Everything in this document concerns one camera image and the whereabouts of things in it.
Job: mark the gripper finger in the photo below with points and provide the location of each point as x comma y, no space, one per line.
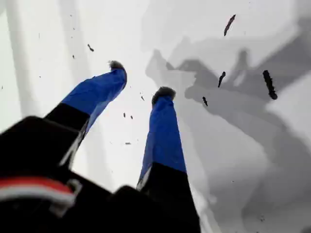
97,92
162,136

